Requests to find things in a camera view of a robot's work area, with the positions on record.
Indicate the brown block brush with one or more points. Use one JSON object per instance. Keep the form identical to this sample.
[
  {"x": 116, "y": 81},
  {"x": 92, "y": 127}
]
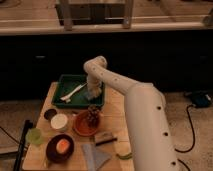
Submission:
[{"x": 104, "y": 137}]

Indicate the green pepper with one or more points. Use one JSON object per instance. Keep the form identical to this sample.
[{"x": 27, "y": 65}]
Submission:
[{"x": 124, "y": 157}]

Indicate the grey folded cloth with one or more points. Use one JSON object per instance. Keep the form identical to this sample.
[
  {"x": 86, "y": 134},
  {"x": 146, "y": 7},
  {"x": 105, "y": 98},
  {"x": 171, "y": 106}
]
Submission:
[{"x": 94, "y": 157}]

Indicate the light green cup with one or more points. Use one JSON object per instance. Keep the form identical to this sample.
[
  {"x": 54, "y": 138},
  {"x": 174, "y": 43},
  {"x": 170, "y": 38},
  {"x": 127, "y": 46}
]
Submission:
[{"x": 34, "y": 136}]

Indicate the dark blue floor device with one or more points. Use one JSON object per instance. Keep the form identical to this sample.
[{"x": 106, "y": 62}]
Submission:
[{"x": 201, "y": 99}]

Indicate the pine cone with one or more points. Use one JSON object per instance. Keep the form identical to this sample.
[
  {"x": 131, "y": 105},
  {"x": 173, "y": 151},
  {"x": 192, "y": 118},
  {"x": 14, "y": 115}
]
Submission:
[{"x": 93, "y": 114}]

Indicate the green plastic tray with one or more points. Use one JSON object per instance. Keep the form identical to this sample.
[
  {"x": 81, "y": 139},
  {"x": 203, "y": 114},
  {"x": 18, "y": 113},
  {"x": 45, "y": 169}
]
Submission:
[{"x": 67, "y": 83}]

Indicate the white plastic utensil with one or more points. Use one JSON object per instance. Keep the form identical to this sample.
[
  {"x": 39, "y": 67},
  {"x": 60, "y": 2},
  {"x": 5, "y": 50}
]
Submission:
[{"x": 67, "y": 98}]

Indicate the black stand pole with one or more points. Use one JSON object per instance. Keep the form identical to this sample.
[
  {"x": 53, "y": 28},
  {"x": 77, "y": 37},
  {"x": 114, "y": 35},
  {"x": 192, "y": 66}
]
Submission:
[{"x": 27, "y": 125}]

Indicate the dark brown plate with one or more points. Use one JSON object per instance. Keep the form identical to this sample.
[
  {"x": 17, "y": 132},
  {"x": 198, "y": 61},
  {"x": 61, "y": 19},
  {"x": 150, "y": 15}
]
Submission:
[{"x": 51, "y": 152}]

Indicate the white cup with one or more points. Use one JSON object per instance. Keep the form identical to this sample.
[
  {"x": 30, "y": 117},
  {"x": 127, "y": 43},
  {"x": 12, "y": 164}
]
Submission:
[{"x": 59, "y": 122}]

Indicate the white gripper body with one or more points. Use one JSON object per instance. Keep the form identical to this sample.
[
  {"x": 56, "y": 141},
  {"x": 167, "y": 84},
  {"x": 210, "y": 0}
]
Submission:
[{"x": 94, "y": 86}]

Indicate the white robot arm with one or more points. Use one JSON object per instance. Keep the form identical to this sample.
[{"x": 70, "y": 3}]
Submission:
[{"x": 144, "y": 105}]

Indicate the orange round fruit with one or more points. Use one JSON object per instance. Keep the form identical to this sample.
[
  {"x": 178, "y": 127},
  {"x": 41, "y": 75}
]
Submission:
[{"x": 62, "y": 146}]

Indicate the wooden chair frame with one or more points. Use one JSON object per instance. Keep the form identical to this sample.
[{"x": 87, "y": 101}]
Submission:
[{"x": 91, "y": 14}]

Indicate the orange bowl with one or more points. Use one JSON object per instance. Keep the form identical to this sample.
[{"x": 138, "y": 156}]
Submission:
[{"x": 85, "y": 124}]

